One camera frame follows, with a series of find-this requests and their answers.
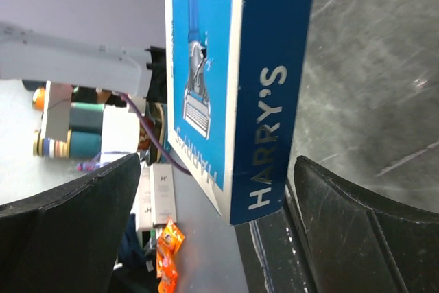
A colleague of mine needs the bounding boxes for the teal rolls on shelf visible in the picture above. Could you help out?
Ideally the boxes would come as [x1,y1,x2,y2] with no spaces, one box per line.
[32,102,104,159]

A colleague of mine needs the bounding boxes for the blue Harry's razor box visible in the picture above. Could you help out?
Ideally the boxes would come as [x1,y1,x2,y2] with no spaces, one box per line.
[165,0,312,225]

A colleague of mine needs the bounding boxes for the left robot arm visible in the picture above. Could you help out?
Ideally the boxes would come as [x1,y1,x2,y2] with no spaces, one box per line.
[1,22,167,103]

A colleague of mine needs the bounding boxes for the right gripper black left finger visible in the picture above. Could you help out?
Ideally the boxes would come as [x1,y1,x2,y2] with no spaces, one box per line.
[1,154,141,292]

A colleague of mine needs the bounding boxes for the orange snack packets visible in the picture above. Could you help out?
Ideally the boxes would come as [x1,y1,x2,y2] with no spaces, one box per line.
[156,218,185,293]

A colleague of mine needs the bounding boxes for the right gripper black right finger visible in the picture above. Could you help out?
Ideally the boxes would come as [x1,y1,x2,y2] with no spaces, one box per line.
[294,156,438,292]

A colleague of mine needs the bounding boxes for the grey white product boxes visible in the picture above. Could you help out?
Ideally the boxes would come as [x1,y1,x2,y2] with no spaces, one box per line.
[132,163,177,232]

